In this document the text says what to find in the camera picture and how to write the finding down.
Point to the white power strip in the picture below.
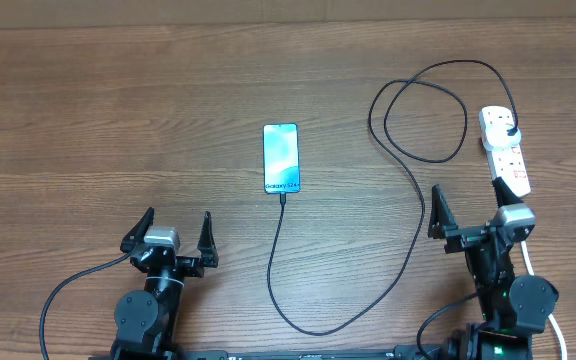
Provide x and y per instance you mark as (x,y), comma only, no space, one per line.
(508,163)

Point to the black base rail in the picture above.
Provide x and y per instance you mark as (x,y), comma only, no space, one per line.
(400,352)

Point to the white charger plug adapter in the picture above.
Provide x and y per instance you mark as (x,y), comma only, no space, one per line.
(497,138)

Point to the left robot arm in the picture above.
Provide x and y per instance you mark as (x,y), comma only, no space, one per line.
(146,318)

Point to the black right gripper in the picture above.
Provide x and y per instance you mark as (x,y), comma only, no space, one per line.
(441,224)

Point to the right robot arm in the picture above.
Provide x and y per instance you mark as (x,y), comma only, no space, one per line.
(514,308)

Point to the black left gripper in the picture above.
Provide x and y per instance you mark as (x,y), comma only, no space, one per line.
(194,266)

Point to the blue-screen smartphone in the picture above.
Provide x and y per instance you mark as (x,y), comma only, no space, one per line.
(281,158)

